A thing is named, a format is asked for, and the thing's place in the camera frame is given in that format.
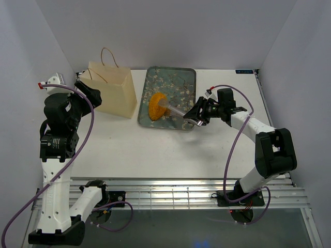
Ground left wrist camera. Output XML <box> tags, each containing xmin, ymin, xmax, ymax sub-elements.
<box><xmin>38</xmin><ymin>73</ymin><xmax>65</xmax><ymax>95</ymax></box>

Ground beige paper bag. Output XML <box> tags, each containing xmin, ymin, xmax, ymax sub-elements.
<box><xmin>79</xmin><ymin>47</ymin><xmax>138</xmax><ymax>119</ymax></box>

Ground aluminium rail frame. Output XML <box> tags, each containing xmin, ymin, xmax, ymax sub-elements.
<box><xmin>33</xmin><ymin>177</ymin><xmax>310</xmax><ymax>211</ymax></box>

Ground metal tongs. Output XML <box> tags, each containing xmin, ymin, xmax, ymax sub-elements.
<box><xmin>158</xmin><ymin>99</ymin><xmax>196</xmax><ymax>126</ymax></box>

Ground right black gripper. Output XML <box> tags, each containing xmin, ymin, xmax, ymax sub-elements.
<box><xmin>183</xmin><ymin>97</ymin><xmax>223</xmax><ymax>126</ymax></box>

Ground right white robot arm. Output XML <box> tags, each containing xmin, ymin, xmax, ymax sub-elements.
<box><xmin>184</xmin><ymin>97</ymin><xmax>297</xmax><ymax>205</ymax></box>

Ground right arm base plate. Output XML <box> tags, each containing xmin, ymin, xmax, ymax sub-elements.
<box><xmin>210</xmin><ymin>188</ymin><xmax>265</xmax><ymax>207</ymax></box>

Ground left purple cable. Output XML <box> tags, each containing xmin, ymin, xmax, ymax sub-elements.
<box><xmin>0</xmin><ymin>84</ymin><xmax>134</xmax><ymax>242</ymax></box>

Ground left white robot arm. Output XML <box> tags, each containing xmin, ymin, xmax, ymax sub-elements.
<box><xmin>28</xmin><ymin>81</ymin><xmax>110</xmax><ymax>246</ymax></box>

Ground purple cable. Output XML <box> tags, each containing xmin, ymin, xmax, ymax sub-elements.
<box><xmin>0</xmin><ymin>84</ymin><xmax>134</xmax><ymax>242</ymax></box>
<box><xmin>210</xmin><ymin>84</ymin><xmax>272</xmax><ymax>225</ymax></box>

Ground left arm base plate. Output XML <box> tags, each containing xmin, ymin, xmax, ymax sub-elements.
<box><xmin>98</xmin><ymin>191</ymin><xmax>126</xmax><ymax>207</ymax></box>

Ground floral teal serving tray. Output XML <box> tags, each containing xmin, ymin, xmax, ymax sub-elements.
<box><xmin>138</xmin><ymin>66</ymin><xmax>197</xmax><ymax>131</ymax></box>

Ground orange crumbed oval bread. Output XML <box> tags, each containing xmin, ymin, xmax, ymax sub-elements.
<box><xmin>148</xmin><ymin>92</ymin><xmax>167</xmax><ymax>121</ymax></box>

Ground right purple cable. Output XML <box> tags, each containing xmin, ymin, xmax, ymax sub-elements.
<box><xmin>210</xmin><ymin>84</ymin><xmax>272</xmax><ymax>225</ymax></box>

